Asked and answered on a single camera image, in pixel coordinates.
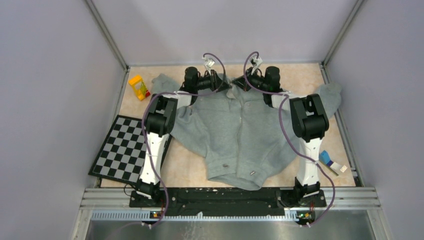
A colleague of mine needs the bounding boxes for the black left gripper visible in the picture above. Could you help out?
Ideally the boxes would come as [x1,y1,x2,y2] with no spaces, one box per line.
[194,69,232,93]

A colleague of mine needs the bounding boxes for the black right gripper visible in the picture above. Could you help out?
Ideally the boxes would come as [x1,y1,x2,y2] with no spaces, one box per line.
[231,67,269,93]

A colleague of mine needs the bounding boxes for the grey zip-up jacket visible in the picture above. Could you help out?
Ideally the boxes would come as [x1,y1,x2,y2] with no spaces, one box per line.
[152,72,343,192]

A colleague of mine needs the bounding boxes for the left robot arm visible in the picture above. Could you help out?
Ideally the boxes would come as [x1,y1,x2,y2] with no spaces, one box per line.
[135,66,230,207]

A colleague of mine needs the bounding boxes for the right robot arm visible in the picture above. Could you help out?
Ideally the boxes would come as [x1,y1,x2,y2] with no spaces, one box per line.
[232,66,330,206]

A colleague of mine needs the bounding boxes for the blue toy block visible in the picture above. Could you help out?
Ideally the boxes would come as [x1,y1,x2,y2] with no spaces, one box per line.
[318,150,333,167]

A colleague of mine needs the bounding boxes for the black white checkerboard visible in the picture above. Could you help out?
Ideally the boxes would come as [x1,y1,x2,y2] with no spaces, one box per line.
[88,115,172,186]

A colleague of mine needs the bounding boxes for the white small card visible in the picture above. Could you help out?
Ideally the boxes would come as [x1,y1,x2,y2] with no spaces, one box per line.
[329,162,348,176]

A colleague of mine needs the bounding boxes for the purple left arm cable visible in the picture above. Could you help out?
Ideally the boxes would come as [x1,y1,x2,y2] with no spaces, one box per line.
[141,52,227,229]

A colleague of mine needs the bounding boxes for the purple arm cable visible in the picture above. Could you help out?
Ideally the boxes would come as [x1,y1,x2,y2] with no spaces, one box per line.
[141,52,227,229]
[243,51,336,229]

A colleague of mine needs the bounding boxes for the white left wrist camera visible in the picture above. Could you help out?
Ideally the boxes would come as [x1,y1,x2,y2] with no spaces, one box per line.
[202,56,215,73]

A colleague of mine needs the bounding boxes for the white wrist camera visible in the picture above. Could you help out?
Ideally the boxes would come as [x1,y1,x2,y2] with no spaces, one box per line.
[250,56,263,72]
[202,56,215,73]

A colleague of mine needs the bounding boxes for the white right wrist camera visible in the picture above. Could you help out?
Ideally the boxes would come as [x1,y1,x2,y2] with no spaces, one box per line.
[250,56,263,72]

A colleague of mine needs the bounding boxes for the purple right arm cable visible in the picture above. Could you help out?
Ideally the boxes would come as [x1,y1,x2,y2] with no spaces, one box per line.
[243,51,336,229]

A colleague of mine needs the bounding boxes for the yellow toy block frame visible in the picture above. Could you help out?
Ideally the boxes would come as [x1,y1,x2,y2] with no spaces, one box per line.
[128,75,151,101]

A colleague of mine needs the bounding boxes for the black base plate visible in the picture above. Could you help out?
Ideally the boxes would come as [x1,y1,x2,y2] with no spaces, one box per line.
[129,187,327,217]

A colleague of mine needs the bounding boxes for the aluminium front rail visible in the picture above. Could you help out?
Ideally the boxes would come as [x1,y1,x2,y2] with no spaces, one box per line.
[80,187,381,223]

